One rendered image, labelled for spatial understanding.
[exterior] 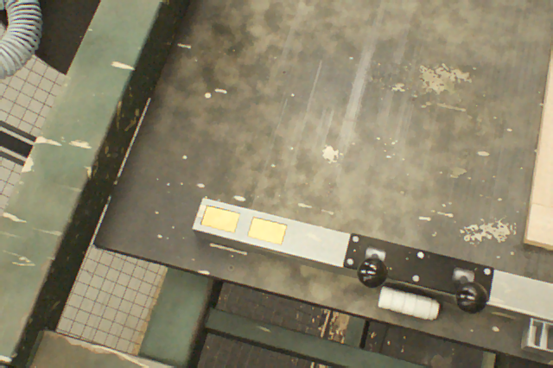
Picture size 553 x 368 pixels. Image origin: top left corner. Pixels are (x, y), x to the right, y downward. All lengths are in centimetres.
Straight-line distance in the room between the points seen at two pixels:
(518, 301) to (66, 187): 63
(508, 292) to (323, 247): 26
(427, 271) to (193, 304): 34
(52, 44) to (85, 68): 47
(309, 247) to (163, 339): 25
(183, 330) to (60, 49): 75
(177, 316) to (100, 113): 32
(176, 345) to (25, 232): 27
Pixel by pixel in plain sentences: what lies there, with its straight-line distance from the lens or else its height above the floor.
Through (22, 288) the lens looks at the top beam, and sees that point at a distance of 94.
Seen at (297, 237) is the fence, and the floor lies 154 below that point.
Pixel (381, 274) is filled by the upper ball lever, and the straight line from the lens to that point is 81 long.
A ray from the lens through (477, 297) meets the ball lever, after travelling 82.
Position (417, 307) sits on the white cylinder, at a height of 139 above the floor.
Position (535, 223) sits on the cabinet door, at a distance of 102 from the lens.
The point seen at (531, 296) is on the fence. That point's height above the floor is 128.
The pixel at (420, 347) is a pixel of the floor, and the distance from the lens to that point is 297.
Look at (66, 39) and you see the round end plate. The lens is 153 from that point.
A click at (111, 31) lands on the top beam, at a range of 108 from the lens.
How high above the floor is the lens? 200
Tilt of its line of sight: 25 degrees down
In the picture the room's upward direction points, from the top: 62 degrees counter-clockwise
